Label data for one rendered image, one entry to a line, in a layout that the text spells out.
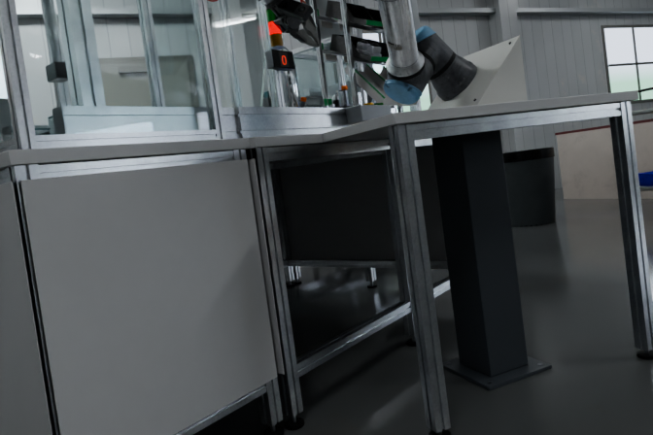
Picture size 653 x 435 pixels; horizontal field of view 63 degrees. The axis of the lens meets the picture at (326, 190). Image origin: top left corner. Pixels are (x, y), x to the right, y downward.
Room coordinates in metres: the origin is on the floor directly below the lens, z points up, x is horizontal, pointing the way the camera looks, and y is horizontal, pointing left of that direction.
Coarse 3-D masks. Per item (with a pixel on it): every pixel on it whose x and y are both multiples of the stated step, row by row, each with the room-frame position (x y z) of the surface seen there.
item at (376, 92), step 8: (360, 72) 2.55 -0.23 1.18; (368, 72) 2.55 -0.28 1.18; (376, 72) 2.51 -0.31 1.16; (360, 80) 2.42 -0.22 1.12; (368, 80) 2.51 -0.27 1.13; (376, 80) 2.51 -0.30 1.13; (384, 80) 2.48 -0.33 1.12; (368, 88) 2.38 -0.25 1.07; (376, 88) 2.47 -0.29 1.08; (376, 96) 2.35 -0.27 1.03; (384, 96) 2.33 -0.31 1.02; (384, 104) 2.36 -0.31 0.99; (392, 104) 2.40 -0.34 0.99
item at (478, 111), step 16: (576, 96) 1.56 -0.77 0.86; (592, 96) 1.59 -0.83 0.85; (608, 96) 1.62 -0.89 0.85; (624, 96) 1.64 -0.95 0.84; (416, 112) 1.34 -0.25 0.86; (432, 112) 1.36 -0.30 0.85; (448, 112) 1.38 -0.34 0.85; (464, 112) 1.40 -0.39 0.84; (480, 112) 1.42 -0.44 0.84; (496, 112) 1.44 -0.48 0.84; (512, 112) 1.46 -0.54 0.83; (528, 112) 1.55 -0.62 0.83; (352, 128) 1.53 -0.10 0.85; (368, 128) 1.44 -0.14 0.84; (384, 128) 1.42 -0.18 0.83
